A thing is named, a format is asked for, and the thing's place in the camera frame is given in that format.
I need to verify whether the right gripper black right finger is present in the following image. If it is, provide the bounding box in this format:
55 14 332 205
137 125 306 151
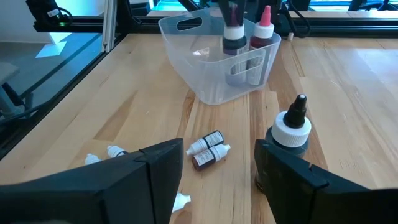
254 139 369 224

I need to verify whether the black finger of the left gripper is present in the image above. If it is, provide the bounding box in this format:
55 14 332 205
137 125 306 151
237 0 248 26
217 0 233 27

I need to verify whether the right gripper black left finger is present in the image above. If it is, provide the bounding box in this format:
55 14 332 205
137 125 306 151
80 138 185 224

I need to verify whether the purple cap food coloring bottle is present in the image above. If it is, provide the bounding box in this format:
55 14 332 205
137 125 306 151
222 2 248 87

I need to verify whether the pink cap food coloring bottle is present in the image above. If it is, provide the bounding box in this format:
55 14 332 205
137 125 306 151
247 5 275 86

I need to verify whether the black cap food coloring bottle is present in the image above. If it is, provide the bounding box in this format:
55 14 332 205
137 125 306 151
264 93 312 159

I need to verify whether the small red food coloring bottle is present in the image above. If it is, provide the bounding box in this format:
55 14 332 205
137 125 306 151
192 143 231 171

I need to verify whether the black box with white sticker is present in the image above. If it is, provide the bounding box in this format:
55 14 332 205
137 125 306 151
25 0 74 28

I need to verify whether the black looped cable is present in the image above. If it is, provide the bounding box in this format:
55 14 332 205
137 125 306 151
287 0 312 39

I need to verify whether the silver aluminium post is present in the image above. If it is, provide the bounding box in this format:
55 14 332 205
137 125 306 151
101 0 118 53

